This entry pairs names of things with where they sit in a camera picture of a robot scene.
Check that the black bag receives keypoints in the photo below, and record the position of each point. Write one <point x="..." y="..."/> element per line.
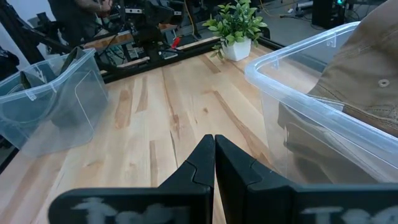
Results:
<point x="7" y="63"/>

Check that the grey cap in bin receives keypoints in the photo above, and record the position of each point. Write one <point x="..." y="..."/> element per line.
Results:
<point x="311" y="146"/>

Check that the green plant in white pot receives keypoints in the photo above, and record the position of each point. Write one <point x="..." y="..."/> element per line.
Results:
<point x="237" y="28"/>

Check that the person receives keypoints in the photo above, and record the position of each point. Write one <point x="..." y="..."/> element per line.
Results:
<point x="77" y="18"/>

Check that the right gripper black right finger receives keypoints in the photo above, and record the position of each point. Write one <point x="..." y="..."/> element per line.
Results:
<point x="248" y="202"/>

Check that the clear plastic bin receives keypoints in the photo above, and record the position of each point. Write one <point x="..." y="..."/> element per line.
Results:
<point x="289" y="90"/>
<point x="72" y="59"/>
<point x="74" y="102"/>

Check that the black computer tower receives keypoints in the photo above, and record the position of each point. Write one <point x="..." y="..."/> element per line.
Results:
<point x="328" y="14"/>

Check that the wooden workbench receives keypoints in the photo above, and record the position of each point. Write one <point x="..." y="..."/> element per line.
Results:
<point x="112" y="40"/>

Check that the small red object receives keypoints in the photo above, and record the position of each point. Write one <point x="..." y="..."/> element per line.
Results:
<point x="176" y="43"/>

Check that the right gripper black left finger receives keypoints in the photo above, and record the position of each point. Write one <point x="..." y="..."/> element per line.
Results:
<point x="180" y="202"/>

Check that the large tan cotton hat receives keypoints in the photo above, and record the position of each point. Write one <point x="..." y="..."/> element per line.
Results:
<point x="367" y="62"/>

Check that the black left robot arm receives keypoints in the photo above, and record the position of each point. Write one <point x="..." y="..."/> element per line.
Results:
<point x="152" y="28"/>

